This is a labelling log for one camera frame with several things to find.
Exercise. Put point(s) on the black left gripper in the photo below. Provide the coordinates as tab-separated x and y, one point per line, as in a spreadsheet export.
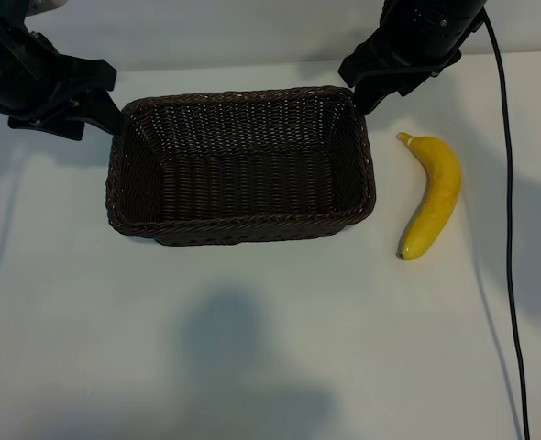
50	114

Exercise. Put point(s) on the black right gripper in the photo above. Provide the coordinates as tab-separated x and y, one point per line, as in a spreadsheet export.
408	69

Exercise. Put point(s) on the yellow banana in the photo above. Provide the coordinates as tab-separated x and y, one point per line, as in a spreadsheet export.
440	183

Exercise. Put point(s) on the dark brown wicker basket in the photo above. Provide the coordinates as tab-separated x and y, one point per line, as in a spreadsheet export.
252	183

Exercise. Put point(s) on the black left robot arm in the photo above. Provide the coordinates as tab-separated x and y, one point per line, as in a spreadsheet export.
9	59

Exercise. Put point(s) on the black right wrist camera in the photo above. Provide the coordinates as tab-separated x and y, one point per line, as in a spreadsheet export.
355	66

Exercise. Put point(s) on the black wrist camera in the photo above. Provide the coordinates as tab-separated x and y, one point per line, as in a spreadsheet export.
355	66
94	73

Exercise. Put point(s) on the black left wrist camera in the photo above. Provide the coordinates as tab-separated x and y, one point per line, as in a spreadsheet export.
94	73

